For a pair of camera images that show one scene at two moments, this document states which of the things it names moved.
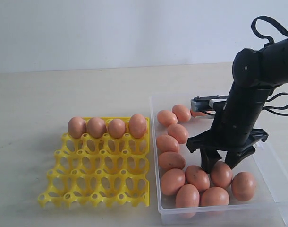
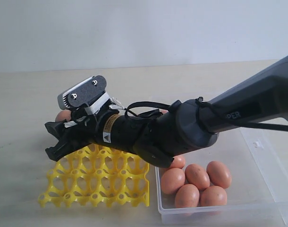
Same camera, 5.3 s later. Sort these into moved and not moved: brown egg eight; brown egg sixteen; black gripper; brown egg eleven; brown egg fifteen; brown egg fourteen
Moved: black gripper; brown egg eight
Not moved: brown egg fifteen; brown egg fourteen; brown egg eleven; brown egg sixteen
